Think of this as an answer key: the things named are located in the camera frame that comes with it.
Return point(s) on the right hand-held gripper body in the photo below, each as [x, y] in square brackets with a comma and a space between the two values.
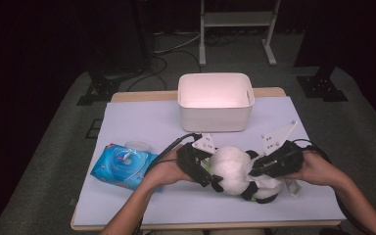
[280, 161]

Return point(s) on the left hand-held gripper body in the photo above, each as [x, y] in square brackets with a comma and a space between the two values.
[191, 161]

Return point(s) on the white wet wipe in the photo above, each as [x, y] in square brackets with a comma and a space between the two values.
[271, 181]

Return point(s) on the panda plush toy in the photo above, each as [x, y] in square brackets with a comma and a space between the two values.
[231, 166]

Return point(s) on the white plastic storage box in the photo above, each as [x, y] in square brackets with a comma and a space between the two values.
[215, 119]

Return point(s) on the blue wet wipes pack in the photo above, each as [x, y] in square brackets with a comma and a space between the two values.
[111, 169]

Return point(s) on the person's left hand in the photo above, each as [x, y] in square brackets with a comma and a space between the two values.
[164, 171]

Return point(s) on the person's right hand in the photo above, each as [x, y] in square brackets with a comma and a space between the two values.
[316, 169]

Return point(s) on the light wooden table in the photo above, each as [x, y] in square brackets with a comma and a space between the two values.
[143, 96]

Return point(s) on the black stand base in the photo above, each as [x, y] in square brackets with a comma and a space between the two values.
[319, 88]
[101, 88]

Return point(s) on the black floor hatch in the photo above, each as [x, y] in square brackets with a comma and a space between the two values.
[94, 129]

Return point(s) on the white metal stand frame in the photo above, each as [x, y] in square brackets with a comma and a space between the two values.
[238, 19]

